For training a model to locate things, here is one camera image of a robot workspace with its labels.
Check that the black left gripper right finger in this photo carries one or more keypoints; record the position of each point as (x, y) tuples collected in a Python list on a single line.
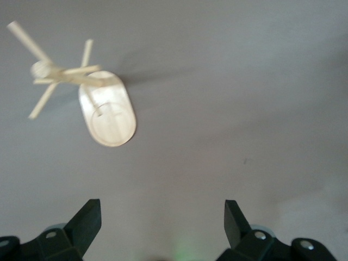
[(239, 231)]

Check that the wooden cup rack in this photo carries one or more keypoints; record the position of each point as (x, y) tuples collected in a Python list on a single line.
[(111, 117)]

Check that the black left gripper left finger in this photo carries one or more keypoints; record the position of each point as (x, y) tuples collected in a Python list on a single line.
[(79, 231)]

